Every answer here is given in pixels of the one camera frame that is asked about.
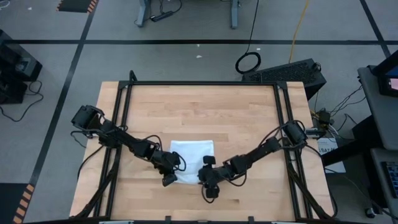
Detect black power adapter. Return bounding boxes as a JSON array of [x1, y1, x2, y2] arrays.
[[317, 108, 332, 126]]

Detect small black equipment case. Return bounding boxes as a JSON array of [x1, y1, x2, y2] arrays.
[[0, 74, 28, 105]]

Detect black mat with orange stripes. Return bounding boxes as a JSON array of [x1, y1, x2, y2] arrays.
[[0, 182, 35, 224], [55, 0, 99, 14]]

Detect grey desk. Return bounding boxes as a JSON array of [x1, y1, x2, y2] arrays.
[[357, 65, 398, 152], [370, 147, 398, 215]]

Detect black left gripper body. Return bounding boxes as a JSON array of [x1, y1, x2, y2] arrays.
[[154, 151, 182, 188]]

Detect black desk foot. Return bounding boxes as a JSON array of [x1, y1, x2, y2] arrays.
[[322, 116, 383, 166]]

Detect black keyboard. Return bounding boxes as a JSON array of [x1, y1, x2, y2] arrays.
[[381, 160, 398, 200]]

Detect large black equipment case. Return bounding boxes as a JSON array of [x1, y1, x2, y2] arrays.
[[0, 29, 44, 82]]

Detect black laptop screen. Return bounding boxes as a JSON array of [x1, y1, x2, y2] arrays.
[[373, 51, 398, 98]]

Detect black aluminium table frame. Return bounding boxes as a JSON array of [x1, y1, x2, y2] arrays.
[[70, 80, 339, 224]]

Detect black computer tower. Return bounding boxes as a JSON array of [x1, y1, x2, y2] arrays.
[[241, 58, 327, 101]]

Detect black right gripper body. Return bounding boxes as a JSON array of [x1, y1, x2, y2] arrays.
[[198, 155, 225, 200]]

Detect coiled black cable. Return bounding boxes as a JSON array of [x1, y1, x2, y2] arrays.
[[234, 0, 262, 75]]

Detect black power strip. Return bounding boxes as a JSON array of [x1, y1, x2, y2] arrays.
[[150, 11, 174, 23]]

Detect white label sheet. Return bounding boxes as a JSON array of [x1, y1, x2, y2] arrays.
[[316, 138, 346, 174]]

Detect white towel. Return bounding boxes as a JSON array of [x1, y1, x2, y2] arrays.
[[170, 139, 215, 185]]

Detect yellow cable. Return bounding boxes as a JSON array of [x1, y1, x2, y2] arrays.
[[288, 0, 311, 64]]

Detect grey desk frame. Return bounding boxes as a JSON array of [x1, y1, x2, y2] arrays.
[[136, 0, 241, 29]]

